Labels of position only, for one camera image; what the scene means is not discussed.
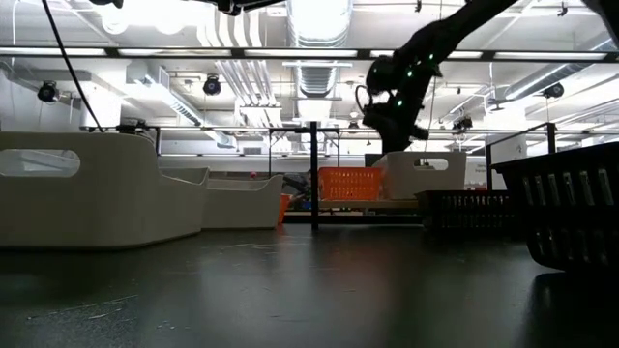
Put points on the black ceiling spot lamp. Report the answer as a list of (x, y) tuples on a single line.
[(48, 92), (212, 86), (553, 90)]

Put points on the person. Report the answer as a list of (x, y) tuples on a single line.
[(297, 186)]

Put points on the silver ribbed ventilation duct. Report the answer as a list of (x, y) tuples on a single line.
[(316, 79)]

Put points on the white plastic storage bin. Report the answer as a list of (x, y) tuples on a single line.
[(111, 193), (242, 203), (435, 186)]

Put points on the black slotted plastic basket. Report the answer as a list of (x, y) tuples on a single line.
[(570, 193), (459, 210)]

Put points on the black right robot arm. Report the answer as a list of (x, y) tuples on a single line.
[(450, 29)]

